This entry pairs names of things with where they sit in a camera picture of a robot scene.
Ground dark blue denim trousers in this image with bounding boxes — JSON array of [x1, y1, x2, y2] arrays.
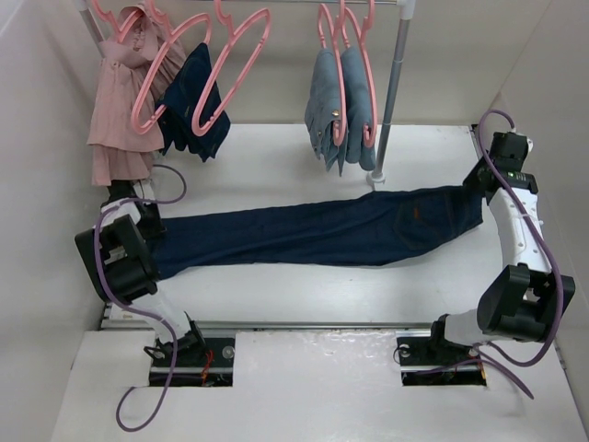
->
[[149, 186, 482, 279]]

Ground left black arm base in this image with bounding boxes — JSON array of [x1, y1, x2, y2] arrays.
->
[[144, 337, 236, 388]]

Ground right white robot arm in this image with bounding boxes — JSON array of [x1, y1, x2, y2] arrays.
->
[[425, 131, 576, 363]]

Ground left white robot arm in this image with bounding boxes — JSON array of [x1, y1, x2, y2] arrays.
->
[[75, 180, 207, 366]]

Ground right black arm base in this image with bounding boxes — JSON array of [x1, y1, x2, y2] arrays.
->
[[394, 335, 487, 387]]

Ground pink hanger right jeans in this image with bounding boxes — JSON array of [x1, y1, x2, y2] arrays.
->
[[341, 1, 377, 146]]

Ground pink hanger jeans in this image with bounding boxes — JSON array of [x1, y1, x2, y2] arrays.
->
[[317, 0, 347, 147], [341, 1, 377, 146]]

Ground pink hanger left jeans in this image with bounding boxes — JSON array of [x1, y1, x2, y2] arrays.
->
[[317, 0, 347, 147]]

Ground pink hanger with shorts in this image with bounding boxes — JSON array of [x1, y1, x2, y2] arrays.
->
[[129, 0, 214, 135]]

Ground pink hanger with skirt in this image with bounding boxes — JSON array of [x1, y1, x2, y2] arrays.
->
[[90, 0, 144, 43]]

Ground empty pink hanger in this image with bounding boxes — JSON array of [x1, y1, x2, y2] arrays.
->
[[191, 0, 272, 138]]

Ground pink pleated skirt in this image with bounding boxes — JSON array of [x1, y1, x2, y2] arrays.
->
[[87, 1, 166, 186]]

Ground hanging dark denim shorts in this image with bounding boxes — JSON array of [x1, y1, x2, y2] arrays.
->
[[155, 42, 231, 163]]

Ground light blue jeans right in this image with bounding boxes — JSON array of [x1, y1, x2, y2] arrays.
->
[[341, 47, 376, 171]]

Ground light blue jeans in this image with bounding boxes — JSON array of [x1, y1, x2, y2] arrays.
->
[[341, 47, 376, 171], [305, 49, 348, 175]]

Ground metal clothes rack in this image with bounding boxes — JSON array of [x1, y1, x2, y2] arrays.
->
[[75, 1, 416, 190]]

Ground light blue jeans left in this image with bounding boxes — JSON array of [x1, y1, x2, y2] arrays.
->
[[305, 49, 348, 175]]

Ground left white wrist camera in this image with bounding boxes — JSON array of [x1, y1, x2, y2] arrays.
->
[[133, 180, 156, 200]]

